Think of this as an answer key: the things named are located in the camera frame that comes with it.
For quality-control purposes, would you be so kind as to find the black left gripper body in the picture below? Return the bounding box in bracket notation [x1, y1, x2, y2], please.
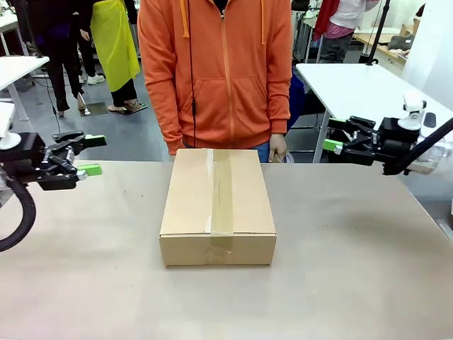
[0, 132, 78, 192]

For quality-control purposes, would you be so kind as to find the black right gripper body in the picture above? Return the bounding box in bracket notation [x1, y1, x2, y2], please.
[374, 116, 426, 176]

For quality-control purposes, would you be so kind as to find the large brown cardboard box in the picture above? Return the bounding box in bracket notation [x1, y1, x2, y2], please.
[159, 148, 277, 268]

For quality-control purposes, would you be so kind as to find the person's left forearm orange sleeve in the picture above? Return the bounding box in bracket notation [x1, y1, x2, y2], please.
[263, 76, 293, 135]

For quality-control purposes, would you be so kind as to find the person's right forearm orange sleeve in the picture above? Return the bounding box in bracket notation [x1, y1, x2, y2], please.
[147, 81, 185, 156]

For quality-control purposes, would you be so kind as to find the person's left hand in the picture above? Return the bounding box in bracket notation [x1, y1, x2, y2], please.
[268, 133, 289, 164]

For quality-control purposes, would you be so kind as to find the black floor mat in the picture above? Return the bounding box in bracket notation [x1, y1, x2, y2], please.
[120, 101, 149, 115]
[82, 102, 108, 116]

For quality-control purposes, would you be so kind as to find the large white table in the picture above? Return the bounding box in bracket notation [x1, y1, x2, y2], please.
[294, 62, 453, 164]

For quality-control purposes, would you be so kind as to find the blue chair back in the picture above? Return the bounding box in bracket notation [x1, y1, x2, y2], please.
[289, 73, 306, 129]

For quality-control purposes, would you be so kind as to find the wooden workbench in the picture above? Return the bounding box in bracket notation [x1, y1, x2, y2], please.
[352, 26, 415, 69]

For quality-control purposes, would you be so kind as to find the person in dark purple top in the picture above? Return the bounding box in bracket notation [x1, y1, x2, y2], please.
[35, 0, 86, 118]

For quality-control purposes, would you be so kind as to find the black tripod stand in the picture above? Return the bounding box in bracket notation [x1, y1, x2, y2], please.
[363, 0, 392, 67]

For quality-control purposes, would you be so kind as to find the white side table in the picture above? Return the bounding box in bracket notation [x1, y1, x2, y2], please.
[0, 55, 50, 122]

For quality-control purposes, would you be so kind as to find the person in black clothes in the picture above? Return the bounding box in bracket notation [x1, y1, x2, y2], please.
[76, 0, 106, 86]

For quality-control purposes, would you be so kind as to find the person in red jacket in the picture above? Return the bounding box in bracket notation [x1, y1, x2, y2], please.
[313, 0, 378, 64]

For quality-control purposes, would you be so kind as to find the person in yellow apron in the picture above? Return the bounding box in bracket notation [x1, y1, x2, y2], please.
[90, 0, 142, 111]

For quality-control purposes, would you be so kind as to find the brown packing tape strip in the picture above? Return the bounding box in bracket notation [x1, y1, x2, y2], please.
[205, 149, 237, 265]

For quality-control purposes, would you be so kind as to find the person in orange hoodie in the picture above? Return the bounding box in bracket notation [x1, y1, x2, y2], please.
[137, 0, 294, 164]

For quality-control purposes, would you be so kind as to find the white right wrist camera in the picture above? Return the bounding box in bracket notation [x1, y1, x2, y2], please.
[402, 92, 428, 121]

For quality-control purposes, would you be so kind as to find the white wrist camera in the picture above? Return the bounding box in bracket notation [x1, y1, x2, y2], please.
[402, 92, 428, 121]
[0, 101, 16, 138]

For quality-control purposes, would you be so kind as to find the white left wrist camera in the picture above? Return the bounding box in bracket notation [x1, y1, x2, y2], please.
[0, 101, 16, 138]

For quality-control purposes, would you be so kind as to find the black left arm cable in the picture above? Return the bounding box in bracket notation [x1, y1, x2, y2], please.
[0, 176, 38, 253]

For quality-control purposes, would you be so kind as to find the thin black hanging cord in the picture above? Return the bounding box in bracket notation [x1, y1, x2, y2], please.
[186, 0, 200, 149]

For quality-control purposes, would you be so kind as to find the black camera stand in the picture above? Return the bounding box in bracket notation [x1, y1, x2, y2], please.
[13, 0, 50, 60]

